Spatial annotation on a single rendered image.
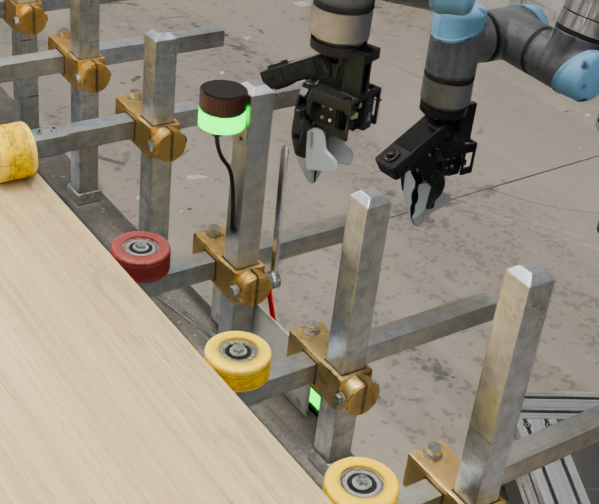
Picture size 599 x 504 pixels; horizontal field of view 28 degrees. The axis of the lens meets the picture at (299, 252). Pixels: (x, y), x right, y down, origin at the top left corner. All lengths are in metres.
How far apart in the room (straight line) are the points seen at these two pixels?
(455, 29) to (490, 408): 0.65
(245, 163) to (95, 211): 0.57
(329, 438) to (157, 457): 0.32
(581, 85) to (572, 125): 2.59
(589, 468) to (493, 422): 1.20
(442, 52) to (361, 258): 0.46
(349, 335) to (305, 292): 1.70
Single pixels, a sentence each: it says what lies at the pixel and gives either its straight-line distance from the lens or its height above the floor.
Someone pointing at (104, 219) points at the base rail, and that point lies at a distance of 2.04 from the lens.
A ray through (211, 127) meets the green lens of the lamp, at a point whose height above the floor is 1.10.
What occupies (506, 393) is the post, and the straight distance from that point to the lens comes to 1.23.
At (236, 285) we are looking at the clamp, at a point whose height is 0.85.
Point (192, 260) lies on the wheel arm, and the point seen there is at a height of 0.86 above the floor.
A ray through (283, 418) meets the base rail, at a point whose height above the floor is 0.70.
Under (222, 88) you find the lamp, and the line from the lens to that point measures 1.48.
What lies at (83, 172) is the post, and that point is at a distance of 2.05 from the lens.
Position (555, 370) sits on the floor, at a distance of 3.03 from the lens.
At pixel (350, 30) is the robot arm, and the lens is 1.45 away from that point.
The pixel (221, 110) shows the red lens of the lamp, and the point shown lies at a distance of 1.46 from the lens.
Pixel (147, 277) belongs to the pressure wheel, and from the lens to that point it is 1.57.
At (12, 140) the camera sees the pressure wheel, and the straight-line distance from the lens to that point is 1.70.
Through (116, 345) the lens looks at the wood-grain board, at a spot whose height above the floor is 0.90.
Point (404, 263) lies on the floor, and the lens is 3.30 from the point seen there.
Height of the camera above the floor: 1.77
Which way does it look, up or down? 33 degrees down
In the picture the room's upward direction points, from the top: 7 degrees clockwise
